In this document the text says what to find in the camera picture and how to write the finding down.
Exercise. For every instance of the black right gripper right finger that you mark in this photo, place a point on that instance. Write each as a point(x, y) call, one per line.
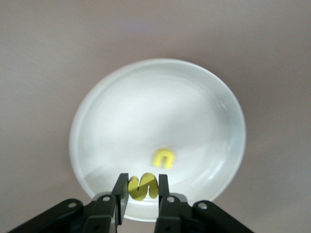
point(170, 216)

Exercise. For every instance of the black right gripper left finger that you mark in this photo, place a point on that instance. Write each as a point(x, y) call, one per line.
point(102, 216)

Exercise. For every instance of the yellow letter s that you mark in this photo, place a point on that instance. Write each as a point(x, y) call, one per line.
point(142, 187)

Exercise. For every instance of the yellow letter u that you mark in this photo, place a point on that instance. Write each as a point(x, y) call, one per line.
point(158, 159)

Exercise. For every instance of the beige brown plate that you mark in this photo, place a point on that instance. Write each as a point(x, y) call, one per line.
point(155, 109)

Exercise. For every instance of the brown table cover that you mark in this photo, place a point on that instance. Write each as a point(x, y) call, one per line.
point(36, 48)

